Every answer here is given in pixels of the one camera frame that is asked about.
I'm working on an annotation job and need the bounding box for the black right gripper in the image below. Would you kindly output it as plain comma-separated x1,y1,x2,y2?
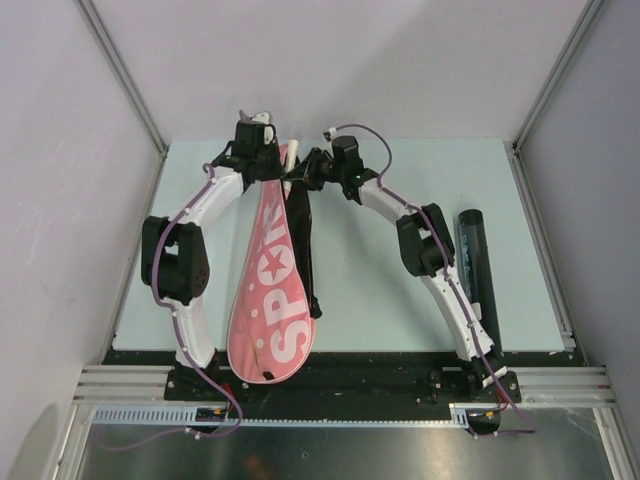
283,149,345,193

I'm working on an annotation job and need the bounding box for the pink badminton racket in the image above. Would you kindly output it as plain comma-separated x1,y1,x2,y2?
282,139,299,198

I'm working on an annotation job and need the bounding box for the pink racket bag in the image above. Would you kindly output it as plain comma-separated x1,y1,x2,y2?
225,142,321,385

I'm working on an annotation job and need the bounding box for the black shuttlecock tube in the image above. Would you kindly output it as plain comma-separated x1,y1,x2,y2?
457,209,502,352

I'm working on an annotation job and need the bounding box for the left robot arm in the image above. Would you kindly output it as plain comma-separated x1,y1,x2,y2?
141,112,284,400

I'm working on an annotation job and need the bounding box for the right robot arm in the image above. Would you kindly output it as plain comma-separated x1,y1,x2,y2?
285,135,507,401

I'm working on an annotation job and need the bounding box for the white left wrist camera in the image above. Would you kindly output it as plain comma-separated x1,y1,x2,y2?
239,110,272,124

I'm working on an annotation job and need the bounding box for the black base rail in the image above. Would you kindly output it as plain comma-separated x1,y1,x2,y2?
164,352,506,403

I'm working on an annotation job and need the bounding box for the aluminium frame rail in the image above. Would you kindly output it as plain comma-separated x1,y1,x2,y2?
73,365,616,408

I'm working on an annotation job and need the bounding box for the grey cable duct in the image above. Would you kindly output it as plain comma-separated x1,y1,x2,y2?
92,403,501,429

